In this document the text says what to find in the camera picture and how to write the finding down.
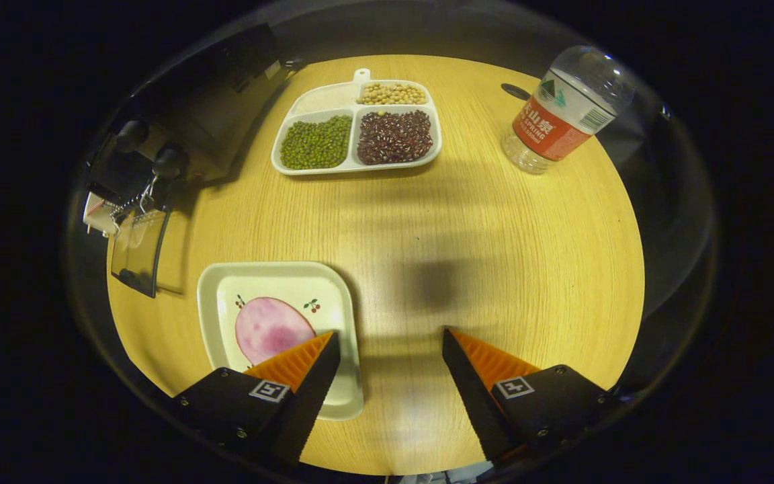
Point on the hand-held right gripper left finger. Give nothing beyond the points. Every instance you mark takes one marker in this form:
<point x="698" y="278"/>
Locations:
<point x="313" y="396"/>

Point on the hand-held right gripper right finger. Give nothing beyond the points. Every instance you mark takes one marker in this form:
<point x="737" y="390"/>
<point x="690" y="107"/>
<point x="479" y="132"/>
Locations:
<point x="474" y="396"/>

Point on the pink ham slice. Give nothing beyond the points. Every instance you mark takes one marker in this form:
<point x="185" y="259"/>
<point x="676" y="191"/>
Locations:
<point x="269" y="329"/>

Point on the cream square plate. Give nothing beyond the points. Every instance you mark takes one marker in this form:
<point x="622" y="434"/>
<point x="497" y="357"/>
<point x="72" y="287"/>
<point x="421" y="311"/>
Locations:
<point x="226" y="296"/>

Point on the black electric oven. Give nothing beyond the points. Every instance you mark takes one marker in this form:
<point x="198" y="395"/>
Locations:
<point x="226" y="101"/>

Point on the pile of green mung beans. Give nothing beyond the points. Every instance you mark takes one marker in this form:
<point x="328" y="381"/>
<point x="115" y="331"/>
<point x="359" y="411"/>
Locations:
<point x="316" y="142"/>

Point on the pile of red beans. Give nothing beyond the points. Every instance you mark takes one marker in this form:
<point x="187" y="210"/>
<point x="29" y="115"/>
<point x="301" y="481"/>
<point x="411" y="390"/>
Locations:
<point x="394" y="138"/>

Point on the clear water bottle red label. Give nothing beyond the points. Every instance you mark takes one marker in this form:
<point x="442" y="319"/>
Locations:
<point x="555" y="121"/>

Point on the white divided tray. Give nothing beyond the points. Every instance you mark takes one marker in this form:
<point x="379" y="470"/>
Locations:
<point x="320" y="101"/>

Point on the pile of yellow soybeans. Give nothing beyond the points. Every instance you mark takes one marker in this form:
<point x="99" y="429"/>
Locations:
<point x="392" y="93"/>

